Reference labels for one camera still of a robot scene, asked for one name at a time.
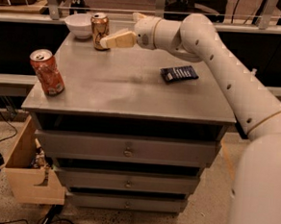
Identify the orange soda can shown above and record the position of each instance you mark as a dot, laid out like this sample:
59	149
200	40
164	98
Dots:
100	28

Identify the grey drawer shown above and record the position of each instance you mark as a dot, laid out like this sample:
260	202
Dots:
116	180
69	145
126	203

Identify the dark blue snack packet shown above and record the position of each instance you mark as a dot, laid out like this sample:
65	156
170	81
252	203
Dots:
178	73

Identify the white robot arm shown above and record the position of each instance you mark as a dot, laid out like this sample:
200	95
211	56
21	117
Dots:
256	191

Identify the top grey drawer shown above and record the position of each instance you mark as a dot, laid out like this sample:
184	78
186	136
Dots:
69	145

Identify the bottom grey drawer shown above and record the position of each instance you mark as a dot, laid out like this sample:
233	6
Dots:
126	203

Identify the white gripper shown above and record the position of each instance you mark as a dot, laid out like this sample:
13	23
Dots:
145	29

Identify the middle grey drawer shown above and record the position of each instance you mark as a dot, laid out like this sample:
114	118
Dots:
116	180

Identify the white ceramic bowl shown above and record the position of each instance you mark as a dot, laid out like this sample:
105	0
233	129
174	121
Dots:
79	25

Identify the grey drawer cabinet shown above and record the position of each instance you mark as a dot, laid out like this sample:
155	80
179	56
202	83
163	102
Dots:
121	92

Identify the wooden crate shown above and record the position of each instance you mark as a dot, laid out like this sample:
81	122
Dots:
31	185

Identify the red coke can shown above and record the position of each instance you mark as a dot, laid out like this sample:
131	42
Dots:
44	64

